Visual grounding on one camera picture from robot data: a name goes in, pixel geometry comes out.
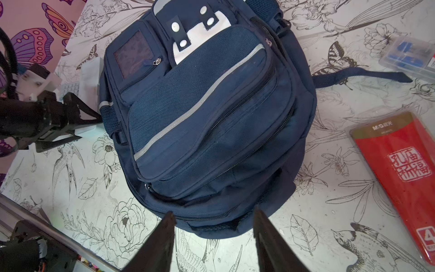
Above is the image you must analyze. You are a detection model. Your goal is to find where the red booklet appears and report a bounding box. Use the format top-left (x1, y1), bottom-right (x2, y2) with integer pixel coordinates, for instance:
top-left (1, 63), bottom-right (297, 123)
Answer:
top-left (350, 111), bottom-right (435, 265)

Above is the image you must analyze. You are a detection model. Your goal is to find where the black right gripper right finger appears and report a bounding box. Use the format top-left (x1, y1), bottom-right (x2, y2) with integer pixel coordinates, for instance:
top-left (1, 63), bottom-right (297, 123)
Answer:
top-left (253, 207), bottom-right (309, 272)

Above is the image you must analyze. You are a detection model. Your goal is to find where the navy blue student backpack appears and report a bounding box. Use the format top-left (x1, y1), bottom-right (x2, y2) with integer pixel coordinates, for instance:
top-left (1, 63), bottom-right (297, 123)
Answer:
top-left (99, 1), bottom-right (410, 239)

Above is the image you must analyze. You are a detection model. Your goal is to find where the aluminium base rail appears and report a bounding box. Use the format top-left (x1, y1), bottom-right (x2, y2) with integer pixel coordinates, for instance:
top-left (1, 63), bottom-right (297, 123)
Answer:
top-left (1, 195), bottom-right (119, 272)

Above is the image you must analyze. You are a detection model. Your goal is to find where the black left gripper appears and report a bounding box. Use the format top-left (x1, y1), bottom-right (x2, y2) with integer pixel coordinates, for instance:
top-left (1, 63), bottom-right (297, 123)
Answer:
top-left (0, 62), bottom-right (103, 154)

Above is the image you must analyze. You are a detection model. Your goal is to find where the white rectangular eraser case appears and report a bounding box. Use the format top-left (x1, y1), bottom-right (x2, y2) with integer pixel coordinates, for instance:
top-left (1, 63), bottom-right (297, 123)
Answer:
top-left (75, 57), bottom-right (103, 138)

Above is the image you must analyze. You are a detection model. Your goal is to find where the clear pen with red cap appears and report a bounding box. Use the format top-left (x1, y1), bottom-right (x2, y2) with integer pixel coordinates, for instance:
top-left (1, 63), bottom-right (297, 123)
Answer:
top-left (379, 36), bottom-right (435, 83)

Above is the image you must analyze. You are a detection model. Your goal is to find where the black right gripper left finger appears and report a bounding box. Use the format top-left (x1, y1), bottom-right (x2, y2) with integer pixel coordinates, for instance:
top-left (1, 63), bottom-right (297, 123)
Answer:
top-left (121, 211), bottom-right (177, 272)

